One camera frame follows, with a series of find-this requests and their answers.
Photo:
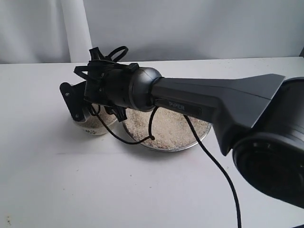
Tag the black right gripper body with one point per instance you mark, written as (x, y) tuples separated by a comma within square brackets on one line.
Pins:
[(108, 83)]

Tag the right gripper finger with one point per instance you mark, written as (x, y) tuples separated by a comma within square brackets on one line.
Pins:
[(73, 96)]

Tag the white ceramic rice bowl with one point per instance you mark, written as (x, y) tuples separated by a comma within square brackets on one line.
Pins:
[(93, 125)]

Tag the round steel rice plate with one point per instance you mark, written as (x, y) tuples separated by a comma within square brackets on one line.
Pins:
[(170, 129)]

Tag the white backdrop curtain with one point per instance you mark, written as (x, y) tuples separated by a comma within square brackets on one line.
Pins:
[(57, 31)]

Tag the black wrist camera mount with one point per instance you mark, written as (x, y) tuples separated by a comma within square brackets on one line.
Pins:
[(104, 59)]

